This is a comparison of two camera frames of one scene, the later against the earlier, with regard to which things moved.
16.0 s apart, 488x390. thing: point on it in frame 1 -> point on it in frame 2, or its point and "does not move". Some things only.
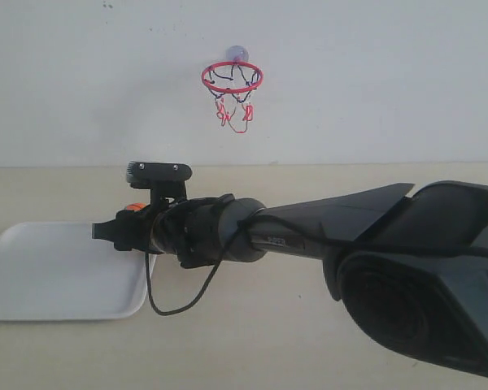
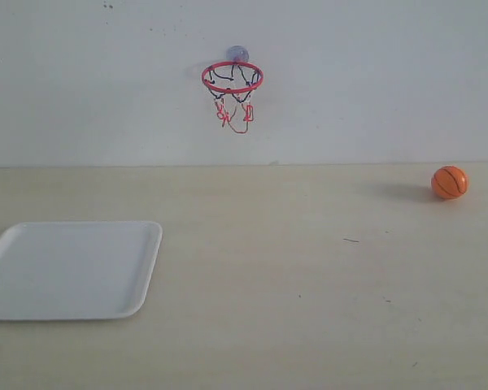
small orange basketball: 136,206 -> 450,182
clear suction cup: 237,53 does not move
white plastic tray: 57,271 does not move
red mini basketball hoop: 231,83 does not move
